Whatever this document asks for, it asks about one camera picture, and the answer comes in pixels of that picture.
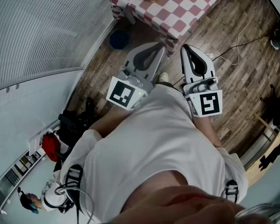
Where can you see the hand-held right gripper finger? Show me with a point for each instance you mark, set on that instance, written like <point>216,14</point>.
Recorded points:
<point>186,64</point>
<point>207,63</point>

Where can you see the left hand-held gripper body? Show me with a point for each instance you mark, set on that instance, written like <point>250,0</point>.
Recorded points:
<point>126,93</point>

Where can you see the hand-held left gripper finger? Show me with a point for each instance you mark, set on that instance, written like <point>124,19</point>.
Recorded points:
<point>157,64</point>
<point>130,57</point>

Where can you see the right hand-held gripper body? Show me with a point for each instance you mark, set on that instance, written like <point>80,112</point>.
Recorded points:
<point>207,102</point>

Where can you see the blue round object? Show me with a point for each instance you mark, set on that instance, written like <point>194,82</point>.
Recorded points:
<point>119,39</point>

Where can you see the person's right forearm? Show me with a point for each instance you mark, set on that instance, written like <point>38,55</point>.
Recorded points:
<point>206,129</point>

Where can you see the person's left forearm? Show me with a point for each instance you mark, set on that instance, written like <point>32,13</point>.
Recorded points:
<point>107,122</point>

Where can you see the white power strip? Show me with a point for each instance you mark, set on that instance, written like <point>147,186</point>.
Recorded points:
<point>209,55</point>

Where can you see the person's white shoe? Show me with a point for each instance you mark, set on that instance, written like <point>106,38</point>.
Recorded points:
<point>163,76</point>

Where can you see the person's black trousers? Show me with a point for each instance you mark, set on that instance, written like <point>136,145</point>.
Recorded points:
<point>165,84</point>

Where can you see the person's white shirt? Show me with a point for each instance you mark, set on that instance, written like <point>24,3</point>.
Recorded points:
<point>154,136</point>

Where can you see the table with checkered tablecloth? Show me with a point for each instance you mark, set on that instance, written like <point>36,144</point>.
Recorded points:
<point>172,10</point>

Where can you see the wooden board with black shape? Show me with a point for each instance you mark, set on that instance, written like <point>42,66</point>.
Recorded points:
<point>266,157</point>

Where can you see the red bag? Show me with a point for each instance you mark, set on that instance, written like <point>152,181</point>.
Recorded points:
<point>51,147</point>

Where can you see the person's face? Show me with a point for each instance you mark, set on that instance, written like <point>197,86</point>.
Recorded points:
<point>177,206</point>

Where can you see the wooden frame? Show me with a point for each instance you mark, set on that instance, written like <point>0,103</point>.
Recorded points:
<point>267,125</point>

